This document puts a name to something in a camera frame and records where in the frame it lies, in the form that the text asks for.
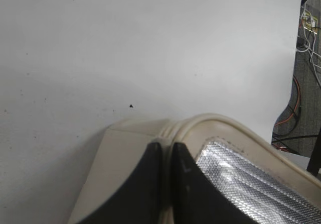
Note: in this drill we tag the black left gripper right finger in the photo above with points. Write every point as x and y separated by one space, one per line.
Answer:
194 198

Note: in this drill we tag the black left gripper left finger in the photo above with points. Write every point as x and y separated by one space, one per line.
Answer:
138 200

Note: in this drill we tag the cream zippered bag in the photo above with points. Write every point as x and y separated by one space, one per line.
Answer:
248 171

